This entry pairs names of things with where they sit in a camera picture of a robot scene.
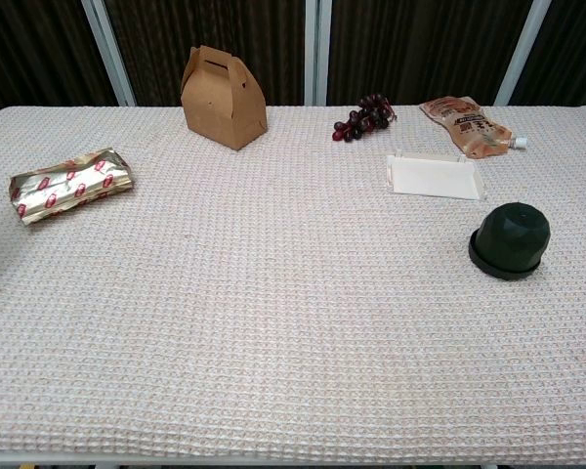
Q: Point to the white metal frame post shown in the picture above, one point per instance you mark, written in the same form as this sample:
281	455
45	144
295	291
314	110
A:
110	51
318	51
521	51

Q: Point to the beige waffle weave tablecloth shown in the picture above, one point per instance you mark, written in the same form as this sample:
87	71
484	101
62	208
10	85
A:
273	303

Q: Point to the gold red foil snack packet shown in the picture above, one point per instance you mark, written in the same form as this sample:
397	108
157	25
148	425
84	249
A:
68	185

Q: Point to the dark red grape bunch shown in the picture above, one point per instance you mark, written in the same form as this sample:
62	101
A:
366	118

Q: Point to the black dome-shaped bowl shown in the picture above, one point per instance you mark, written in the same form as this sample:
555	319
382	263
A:
510	242

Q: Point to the orange spouted sauce pouch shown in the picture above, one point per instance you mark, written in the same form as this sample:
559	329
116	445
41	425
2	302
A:
469	127

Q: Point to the brown kraft paper gable box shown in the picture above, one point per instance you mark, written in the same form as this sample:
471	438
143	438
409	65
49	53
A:
224	105

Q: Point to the white rectangular plastic tray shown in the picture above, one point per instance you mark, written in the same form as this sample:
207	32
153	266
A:
432	178

